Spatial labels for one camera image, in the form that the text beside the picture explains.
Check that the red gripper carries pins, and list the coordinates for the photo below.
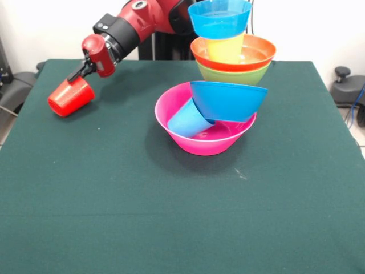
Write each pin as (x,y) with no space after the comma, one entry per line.
(99,55)

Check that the red cup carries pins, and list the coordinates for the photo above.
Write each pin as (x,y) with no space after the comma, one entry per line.
(71,98)

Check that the blue cup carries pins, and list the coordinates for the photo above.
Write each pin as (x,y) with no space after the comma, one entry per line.
(185,120)

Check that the large pink bowl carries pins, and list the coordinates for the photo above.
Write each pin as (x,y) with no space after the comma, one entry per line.
(205,142)

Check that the yellow cup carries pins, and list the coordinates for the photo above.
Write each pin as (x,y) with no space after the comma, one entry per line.
(225,51)

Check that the small blue bowl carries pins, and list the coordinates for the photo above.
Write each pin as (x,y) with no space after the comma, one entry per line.
(219,23)

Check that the large blue bowl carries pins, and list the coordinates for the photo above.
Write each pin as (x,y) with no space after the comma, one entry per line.
(228,100)

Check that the green bowl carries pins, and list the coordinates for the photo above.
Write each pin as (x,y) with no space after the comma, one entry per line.
(233,77)

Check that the large orange bowl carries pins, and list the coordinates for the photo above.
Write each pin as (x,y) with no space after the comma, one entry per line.
(256,57)

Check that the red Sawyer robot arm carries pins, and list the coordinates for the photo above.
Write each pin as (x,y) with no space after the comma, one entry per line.
(137,25)

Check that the dark green tablecloth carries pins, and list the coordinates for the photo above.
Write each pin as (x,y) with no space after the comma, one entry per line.
(99,171)

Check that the black pedestal leg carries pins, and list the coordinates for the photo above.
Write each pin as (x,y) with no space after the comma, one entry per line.
(17,85)
(346,91)

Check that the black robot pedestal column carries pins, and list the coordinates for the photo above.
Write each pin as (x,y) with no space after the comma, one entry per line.
(171,47)

